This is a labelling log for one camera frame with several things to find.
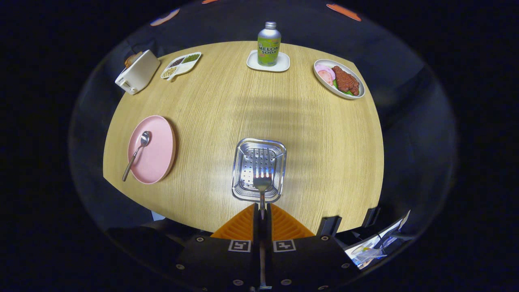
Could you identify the toasted bread slice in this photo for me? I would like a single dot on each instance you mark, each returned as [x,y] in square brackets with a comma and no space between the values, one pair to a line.
[132,59]

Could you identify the black table clamp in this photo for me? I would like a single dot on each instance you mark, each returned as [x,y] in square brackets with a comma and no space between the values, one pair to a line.
[371,217]

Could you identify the tan beans pile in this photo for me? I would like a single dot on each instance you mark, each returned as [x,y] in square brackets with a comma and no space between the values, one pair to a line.
[169,72]

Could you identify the green label soda bottle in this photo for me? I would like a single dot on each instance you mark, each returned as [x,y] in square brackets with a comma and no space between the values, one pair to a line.
[269,44]

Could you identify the white toaster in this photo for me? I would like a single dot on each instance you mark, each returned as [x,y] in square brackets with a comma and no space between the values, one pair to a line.
[140,73]

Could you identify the silver metal spoon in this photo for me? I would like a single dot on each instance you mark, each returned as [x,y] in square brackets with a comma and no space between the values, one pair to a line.
[144,138]

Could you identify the small white square saucer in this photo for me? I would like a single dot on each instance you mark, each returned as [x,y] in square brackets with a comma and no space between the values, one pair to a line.
[283,65]

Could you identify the silver metal fork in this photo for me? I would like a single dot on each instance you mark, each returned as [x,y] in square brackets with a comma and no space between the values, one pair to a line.
[262,184]

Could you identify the pink ham slice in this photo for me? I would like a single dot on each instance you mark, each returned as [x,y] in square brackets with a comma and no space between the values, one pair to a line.
[323,67]
[325,77]

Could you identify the perforated metal tray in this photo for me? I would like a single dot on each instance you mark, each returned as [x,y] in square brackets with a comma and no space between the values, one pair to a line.
[247,162]

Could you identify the printed paper sheets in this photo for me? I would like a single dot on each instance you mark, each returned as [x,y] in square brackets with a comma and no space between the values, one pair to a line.
[373,247]

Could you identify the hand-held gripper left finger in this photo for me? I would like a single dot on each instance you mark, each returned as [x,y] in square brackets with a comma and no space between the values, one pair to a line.
[221,259]

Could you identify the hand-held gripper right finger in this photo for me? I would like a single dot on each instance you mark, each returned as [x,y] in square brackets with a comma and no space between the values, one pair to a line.
[304,259]

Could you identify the green peas pile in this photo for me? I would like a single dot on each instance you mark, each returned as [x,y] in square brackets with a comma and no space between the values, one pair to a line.
[191,58]

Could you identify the pink round plate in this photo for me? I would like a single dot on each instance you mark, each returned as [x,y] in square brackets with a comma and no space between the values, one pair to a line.
[158,158]

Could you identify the dark beans pile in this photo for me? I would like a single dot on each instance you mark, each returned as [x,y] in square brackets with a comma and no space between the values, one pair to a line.
[176,62]

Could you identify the green vegetable leaf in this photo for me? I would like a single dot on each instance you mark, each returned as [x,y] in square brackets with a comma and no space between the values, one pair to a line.
[348,93]

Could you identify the white divided dish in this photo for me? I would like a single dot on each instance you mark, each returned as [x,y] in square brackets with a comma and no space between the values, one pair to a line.
[181,69]

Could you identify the white oval plate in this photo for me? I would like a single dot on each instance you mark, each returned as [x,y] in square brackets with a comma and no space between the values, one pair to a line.
[324,87]

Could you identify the brown meat piece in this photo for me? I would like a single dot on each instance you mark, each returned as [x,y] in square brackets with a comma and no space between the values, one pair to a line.
[346,80]

